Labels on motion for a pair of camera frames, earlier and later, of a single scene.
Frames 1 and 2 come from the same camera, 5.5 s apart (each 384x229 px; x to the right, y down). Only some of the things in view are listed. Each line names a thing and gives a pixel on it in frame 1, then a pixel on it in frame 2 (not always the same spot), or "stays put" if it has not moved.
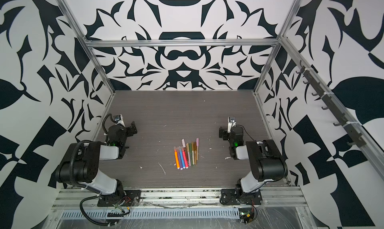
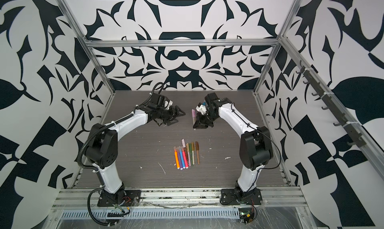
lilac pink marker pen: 197,145 -> 194,116
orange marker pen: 177,160 stays put
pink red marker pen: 186,162 stays put
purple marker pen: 180,161 stays put
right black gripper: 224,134 -> 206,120
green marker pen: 191,154 stays put
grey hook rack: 357,137 stays put
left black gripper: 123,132 -> 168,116
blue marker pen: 182,157 stays put
